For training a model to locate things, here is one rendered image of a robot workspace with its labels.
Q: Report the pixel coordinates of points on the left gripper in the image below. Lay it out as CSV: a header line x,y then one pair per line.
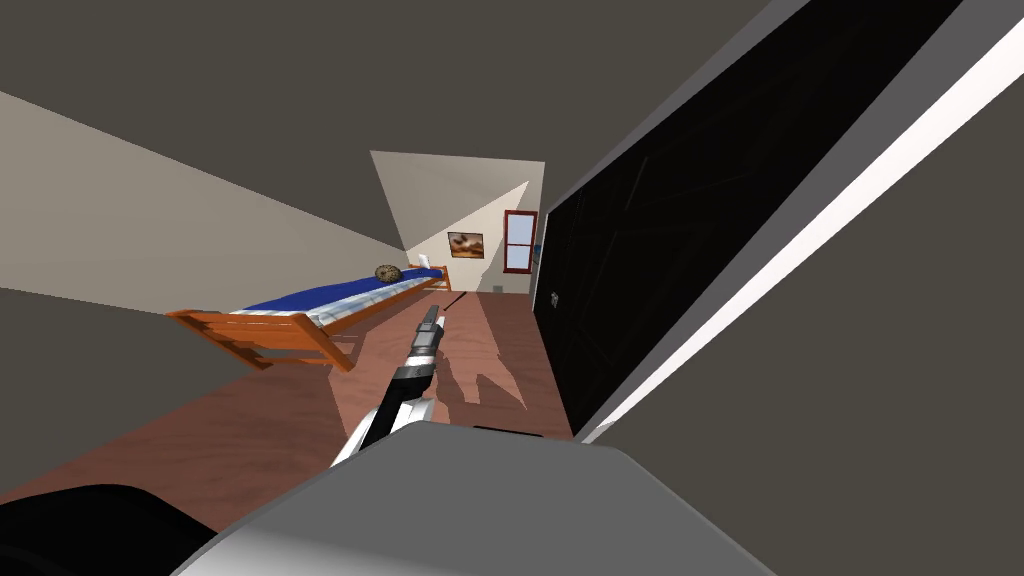
x,y
423,342

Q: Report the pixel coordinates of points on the wooden bed with blue cover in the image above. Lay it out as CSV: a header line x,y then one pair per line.
x,y
336,304

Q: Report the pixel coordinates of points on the red framed window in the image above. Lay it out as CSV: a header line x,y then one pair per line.
x,y
520,242

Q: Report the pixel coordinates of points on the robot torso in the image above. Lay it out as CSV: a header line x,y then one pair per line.
x,y
480,512

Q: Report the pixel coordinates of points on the brown framed wall picture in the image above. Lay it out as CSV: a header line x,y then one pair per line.
x,y
466,245

